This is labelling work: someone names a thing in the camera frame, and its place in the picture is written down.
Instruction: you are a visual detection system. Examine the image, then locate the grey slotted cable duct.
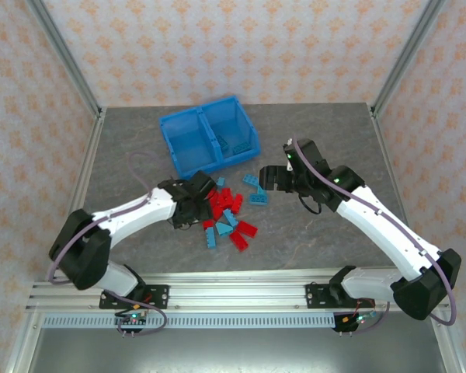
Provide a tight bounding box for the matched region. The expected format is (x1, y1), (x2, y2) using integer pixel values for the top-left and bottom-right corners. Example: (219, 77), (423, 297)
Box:
(41, 313), (337, 329)

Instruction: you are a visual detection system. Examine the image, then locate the grey metal base panel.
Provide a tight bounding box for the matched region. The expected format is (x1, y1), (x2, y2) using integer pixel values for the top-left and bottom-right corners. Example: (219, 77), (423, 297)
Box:
(7, 328), (465, 373)

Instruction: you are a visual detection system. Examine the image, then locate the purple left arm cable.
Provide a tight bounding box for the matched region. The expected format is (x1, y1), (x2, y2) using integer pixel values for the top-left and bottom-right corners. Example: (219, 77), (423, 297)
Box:
(46, 151), (169, 338)

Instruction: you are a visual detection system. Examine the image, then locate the aluminium table side rail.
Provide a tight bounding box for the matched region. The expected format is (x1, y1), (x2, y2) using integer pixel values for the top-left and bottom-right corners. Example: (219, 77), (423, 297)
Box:
(368, 103), (419, 238)
(64, 107), (108, 221)

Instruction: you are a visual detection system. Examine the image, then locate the short aluminium frame strut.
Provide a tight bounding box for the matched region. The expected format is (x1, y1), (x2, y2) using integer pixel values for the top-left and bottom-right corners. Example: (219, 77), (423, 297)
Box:
(430, 320), (466, 373)
(5, 312), (43, 373)

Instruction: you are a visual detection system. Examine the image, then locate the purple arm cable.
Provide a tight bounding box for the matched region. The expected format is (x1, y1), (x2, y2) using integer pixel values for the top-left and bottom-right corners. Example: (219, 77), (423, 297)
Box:
(290, 135), (459, 336)
(46, 151), (169, 338)

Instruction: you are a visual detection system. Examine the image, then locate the aluminium frame post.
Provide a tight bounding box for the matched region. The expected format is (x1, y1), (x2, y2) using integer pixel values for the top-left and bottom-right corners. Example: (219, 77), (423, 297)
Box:
(25, 0), (104, 120)
(370, 0), (448, 118)

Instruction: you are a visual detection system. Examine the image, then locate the long aluminium mounting rail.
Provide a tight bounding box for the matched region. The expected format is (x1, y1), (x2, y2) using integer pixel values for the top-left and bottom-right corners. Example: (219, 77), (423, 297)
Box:
(25, 271), (451, 314)

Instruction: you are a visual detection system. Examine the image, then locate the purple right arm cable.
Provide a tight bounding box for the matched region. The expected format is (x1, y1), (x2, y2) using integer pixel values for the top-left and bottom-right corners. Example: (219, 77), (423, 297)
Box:
(290, 135), (459, 336)

